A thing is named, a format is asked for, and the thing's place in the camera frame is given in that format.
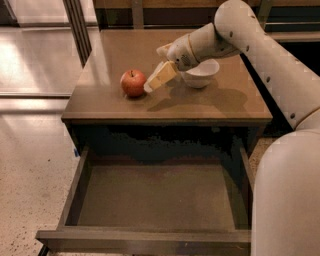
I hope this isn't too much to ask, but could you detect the red apple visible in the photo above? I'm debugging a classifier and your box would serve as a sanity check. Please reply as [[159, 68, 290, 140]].
[[120, 69, 146, 97]]

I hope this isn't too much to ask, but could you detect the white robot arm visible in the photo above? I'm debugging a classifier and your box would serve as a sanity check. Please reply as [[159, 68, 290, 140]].
[[157, 0, 320, 256]]

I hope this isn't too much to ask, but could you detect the open top drawer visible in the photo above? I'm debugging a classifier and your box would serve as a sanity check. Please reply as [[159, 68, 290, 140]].
[[36, 145, 254, 256]]

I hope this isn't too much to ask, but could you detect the brown drawer cabinet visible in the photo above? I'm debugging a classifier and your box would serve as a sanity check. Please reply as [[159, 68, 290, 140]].
[[62, 30, 272, 150]]

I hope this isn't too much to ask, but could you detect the metal railing with posts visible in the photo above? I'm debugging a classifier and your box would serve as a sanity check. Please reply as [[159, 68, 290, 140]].
[[93, 0, 320, 33]]

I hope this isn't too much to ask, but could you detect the dark vertical pillar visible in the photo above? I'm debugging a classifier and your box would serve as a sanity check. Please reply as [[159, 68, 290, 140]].
[[62, 0, 92, 66]]

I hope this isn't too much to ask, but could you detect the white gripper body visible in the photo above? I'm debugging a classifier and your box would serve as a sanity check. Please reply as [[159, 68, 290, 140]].
[[167, 33, 199, 71]]

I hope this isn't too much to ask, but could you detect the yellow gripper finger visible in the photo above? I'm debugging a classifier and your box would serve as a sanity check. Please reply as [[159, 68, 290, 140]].
[[144, 61, 179, 93], [156, 43, 172, 60]]

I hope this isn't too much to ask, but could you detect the white ceramic bowl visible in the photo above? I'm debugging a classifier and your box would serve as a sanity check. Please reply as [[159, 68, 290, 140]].
[[181, 59, 220, 89]]

